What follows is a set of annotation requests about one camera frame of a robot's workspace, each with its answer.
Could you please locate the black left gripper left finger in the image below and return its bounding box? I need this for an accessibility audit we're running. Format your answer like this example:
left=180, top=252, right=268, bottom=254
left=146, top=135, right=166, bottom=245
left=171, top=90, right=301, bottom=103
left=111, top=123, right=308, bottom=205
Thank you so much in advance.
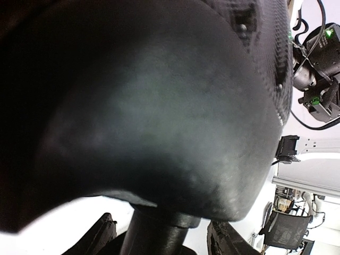
left=62, top=212, right=117, bottom=255

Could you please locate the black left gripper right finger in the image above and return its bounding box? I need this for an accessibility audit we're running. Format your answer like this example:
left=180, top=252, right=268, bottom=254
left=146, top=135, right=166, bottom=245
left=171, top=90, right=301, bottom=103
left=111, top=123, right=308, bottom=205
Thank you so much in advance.
left=207, top=220, right=260, bottom=255

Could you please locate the black ribbed hard-shell suitcase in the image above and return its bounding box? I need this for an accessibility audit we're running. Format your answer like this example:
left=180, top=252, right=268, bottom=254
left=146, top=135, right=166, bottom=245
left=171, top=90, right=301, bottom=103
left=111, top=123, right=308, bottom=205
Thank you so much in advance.
left=1, top=1, right=292, bottom=254

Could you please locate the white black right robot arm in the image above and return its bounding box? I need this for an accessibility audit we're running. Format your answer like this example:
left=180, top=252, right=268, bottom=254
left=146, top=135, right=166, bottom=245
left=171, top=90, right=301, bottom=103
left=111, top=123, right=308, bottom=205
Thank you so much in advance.
left=293, top=1, right=339, bottom=131

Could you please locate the black mesh office chair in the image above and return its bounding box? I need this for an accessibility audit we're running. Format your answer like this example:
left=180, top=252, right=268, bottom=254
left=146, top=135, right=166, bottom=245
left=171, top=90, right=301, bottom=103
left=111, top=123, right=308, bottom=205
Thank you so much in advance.
left=258, top=203, right=314, bottom=250

